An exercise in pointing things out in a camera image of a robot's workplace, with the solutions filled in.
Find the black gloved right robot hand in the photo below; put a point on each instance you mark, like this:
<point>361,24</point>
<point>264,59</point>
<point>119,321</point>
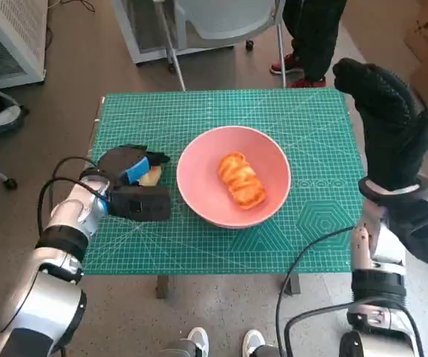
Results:
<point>392,134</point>

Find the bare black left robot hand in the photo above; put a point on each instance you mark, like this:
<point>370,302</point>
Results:
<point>119,161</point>

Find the round toy bread bun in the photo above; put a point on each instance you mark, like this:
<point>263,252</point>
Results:
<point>154,177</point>

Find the pink bowl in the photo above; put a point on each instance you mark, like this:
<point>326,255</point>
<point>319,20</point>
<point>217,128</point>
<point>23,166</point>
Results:
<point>206,193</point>

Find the striped rectangular toy bread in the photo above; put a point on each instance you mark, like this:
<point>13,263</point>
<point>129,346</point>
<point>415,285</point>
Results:
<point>242,180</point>

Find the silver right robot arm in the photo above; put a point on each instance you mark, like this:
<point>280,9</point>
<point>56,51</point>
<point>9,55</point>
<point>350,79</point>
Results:
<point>377,290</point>

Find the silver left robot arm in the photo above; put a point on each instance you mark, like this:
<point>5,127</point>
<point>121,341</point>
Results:
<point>50,290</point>

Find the grey wheeled chair base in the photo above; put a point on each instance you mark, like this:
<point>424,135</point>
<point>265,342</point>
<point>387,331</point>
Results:
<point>10,184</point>

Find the green cutting mat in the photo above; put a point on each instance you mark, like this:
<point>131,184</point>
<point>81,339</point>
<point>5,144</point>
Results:
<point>217,108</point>

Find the white perforated cabinet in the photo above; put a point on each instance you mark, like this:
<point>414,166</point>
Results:
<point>143,37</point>

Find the person with red shoes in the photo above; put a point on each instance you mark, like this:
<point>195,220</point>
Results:
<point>310,33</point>

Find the dark metal table leg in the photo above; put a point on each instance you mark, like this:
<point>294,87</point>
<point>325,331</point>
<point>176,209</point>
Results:
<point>162,286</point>
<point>295,285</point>

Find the black castor wheel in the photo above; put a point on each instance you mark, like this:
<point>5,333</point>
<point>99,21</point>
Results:
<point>250,44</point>

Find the white perforated metal rack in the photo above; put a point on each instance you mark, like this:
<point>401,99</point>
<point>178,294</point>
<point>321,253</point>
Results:
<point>13,26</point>

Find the grey mesh chair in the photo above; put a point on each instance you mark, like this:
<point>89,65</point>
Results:
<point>229,15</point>

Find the white shoe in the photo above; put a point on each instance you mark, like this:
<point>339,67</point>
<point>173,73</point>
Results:
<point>199,340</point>
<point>253,342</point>

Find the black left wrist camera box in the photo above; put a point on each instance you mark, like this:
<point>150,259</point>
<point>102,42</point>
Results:
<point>139,204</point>

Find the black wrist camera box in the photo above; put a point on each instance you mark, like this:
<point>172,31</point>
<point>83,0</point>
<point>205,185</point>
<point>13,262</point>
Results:
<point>425,230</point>
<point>139,204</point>

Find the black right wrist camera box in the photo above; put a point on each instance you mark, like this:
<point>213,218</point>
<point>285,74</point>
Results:
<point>425,230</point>

